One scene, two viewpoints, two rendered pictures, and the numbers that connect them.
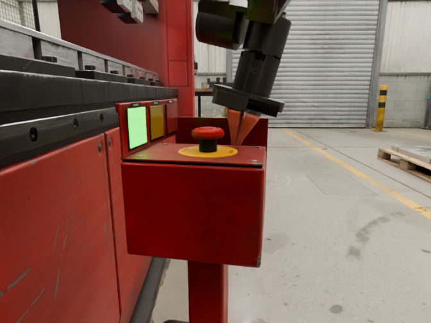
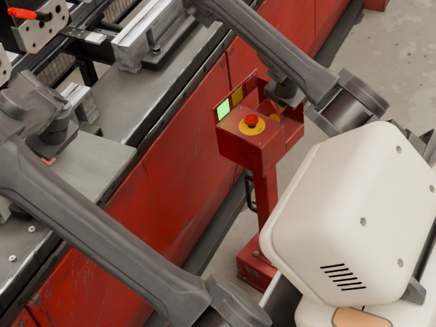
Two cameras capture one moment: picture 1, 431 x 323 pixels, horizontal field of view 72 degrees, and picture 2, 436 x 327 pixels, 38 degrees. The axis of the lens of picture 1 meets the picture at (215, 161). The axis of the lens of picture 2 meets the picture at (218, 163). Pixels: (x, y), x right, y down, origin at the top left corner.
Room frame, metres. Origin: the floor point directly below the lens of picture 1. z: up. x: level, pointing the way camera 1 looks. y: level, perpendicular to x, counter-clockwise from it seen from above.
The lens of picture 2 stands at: (-0.70, -0.61, 1.96)
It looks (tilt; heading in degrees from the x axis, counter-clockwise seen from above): 47 degrees down; 36
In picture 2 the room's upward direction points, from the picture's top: 10 degrees counter-clockwise
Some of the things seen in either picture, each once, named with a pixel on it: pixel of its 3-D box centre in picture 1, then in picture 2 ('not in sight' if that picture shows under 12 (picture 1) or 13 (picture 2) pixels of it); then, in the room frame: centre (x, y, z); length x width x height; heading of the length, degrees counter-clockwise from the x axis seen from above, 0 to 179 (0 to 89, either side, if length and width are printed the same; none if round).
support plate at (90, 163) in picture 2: not in sight; (65, 161); (-0.09, 0.23, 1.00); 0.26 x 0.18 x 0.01; 91
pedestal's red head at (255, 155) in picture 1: (208, 166); (259, 122); (0.40, 0.01, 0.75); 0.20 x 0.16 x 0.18; 169
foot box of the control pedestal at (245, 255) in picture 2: not in sight; (279, 265); (0.40, -0.02, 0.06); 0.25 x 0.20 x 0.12; 79
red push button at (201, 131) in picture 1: (208, 141); (251, 122); (0.36, 0.01, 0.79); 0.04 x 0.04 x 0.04
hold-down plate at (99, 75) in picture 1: (104, 78); not in sight; (0.91, 0.33, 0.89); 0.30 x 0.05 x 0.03; 1
